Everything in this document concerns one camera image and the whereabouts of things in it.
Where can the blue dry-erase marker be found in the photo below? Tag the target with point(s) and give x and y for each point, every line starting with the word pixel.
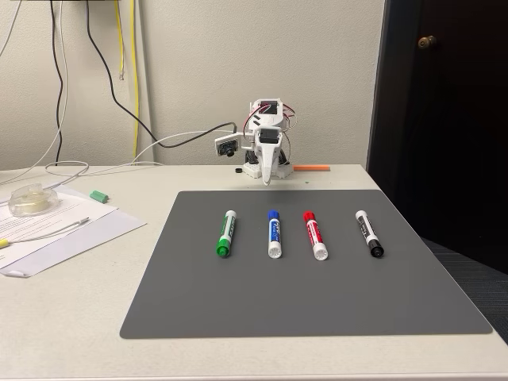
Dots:
pixel 274 234

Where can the green dry-erase marker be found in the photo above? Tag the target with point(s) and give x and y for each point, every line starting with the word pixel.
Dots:
pixel 227 232

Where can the red dry-erase marker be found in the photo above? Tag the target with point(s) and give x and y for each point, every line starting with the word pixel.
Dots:
pixel 314 234

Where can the black dry-erase marker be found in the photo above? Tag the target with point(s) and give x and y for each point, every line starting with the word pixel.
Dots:
pixel 368 232

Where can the green marker cap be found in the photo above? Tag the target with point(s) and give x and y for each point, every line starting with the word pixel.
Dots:
pixel 98 196

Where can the orange stick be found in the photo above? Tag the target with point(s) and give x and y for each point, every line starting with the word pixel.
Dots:
pixel 311 168

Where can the grey rubber mat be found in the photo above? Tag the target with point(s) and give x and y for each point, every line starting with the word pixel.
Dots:
pixel 301 285

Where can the dark wooden door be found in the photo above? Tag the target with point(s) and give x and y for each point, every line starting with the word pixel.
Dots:
pixel 448 139

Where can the brass door knob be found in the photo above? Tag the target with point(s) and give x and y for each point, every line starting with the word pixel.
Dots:
pixel 427 41

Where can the blank white paper sheet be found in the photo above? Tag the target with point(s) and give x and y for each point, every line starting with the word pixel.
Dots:
pixel 99 234

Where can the printed white paper sheet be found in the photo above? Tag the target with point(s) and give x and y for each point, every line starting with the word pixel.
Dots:
pixel 79 206

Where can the clear tape dispenser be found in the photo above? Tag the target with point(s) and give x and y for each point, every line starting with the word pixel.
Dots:
pixel 33 200

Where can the white gripper camera box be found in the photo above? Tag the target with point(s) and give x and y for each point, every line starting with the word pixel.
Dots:
pixel 227 145

